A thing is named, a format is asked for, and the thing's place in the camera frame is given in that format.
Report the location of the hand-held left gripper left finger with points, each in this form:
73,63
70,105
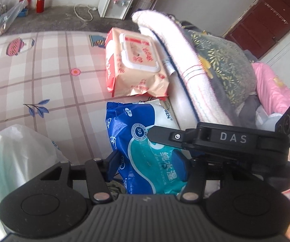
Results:
113,163

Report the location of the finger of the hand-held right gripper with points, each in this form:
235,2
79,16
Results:
165,134

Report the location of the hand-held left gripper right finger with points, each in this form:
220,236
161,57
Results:
182,161

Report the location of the blue wet wipes pack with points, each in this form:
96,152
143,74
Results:
140,141

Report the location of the olive green cloth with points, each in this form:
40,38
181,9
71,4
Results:
114,187

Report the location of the white mat blue edge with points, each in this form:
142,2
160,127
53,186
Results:
185,105

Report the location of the pink quilt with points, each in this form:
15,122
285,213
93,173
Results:
268,85

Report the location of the white folded towel blanket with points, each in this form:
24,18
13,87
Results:
185,68

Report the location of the pink wet wipes pack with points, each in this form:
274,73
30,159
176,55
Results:
135,63

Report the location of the grey leaf patterned pillow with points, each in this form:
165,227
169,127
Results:
223,55

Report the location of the white plastic bag blue print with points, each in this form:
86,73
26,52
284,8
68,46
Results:
13,156

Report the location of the brown wooden door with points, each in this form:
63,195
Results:
261,22

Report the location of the metal hook rack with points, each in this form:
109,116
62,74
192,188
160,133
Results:
276,12

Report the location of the white water dispenser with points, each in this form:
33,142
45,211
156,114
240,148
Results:
114,2

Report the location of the red thermos bottle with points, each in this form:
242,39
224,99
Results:
40,5

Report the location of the clear plastic bag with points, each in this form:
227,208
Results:
8,17

